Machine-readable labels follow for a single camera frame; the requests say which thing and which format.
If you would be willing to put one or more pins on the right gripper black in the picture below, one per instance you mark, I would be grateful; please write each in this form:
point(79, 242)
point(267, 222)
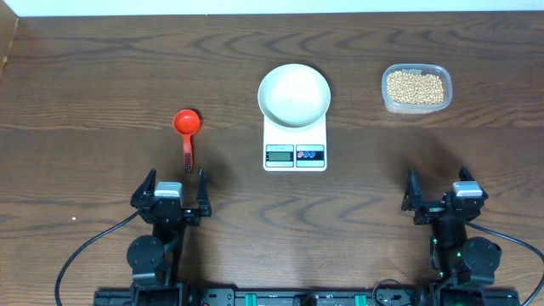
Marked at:
point(413, 194)

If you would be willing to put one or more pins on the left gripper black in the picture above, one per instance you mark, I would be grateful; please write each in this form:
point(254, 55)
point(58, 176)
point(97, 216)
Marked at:
point(191, 218)

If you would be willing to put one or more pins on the red measuring scoop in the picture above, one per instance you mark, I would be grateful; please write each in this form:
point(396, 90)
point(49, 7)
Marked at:
point(187, 123)

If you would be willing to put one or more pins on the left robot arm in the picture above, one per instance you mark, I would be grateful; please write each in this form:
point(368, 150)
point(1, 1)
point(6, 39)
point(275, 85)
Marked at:
point(154, 258)

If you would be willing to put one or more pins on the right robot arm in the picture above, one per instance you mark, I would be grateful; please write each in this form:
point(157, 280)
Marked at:
point(466, 265)

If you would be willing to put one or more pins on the white digital kitchen scale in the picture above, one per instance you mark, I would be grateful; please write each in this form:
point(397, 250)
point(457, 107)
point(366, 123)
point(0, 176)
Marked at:
point(295, 149)

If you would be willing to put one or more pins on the white round bowl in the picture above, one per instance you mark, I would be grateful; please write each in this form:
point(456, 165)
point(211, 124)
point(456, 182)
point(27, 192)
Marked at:
point(294, 96)

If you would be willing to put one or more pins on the clear plastic container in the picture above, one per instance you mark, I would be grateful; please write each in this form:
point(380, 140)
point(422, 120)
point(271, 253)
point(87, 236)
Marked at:
point(418, 69)

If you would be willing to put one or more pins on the soybeans in container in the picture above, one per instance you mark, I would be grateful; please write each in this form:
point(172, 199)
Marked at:
point(407, 88)

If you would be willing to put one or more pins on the cardboard box at left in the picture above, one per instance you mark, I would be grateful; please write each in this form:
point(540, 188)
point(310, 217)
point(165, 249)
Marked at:
point(9, 22)

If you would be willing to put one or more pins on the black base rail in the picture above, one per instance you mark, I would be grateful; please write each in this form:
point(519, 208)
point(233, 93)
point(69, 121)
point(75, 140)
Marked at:
point(230, 297)

